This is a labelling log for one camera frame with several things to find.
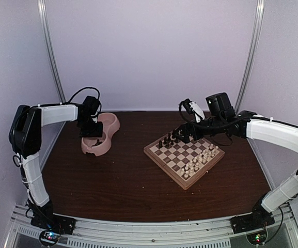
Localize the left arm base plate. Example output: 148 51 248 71
30 215 76 235

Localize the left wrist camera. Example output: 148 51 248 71
90 109 100 123

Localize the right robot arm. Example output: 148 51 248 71
176 92 298 228

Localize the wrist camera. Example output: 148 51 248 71
182 99 206 123
90 109 100 123

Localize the dark chess piece tall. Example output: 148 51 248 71
171 130 176 139

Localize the right circuit board with LEDs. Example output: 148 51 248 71
246 231 267 245

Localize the wooden chess board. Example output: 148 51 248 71
144 132 225 190

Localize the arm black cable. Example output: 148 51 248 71
68 87 100 104
178 100 203 130

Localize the pink double pet bowl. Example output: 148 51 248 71
81 113 120 157

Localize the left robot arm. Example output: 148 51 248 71
9 96 103 229

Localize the front aluminium rail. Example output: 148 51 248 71
2 210 298 247

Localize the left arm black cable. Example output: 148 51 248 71
68 87 100 104

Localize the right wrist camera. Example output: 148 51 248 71
182 99 206 123

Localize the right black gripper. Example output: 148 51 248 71
172 115 225 144

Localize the circuit board with leds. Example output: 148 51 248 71
39 230 60 244
246 231 267 245

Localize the right aluminium frame post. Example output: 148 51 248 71
236 0 265 110

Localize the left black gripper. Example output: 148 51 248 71
78 117 103 137

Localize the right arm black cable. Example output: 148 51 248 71
178 100 203 130

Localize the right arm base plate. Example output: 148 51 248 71
230 214 275 234

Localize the left aluminium frame post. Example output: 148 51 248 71
37 0 66 102

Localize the white chess pieces group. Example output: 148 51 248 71
180 144 219 180

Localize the aluminium frame post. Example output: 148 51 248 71
236 0 265 110
37 0 66 102

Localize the left circuit board with LEDs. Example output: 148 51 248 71
39 230 60 244

